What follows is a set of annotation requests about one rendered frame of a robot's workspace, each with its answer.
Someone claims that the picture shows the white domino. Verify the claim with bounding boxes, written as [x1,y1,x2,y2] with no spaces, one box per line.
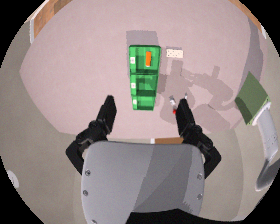
[166,49,183,58]

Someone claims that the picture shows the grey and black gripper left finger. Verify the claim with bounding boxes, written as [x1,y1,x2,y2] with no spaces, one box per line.
[65,95,117,176]

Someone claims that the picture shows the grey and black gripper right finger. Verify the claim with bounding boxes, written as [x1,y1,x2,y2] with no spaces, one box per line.
[175,98,221,179]

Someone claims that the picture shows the green rack of bins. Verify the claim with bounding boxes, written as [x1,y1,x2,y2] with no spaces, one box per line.
[129,45,161,111]

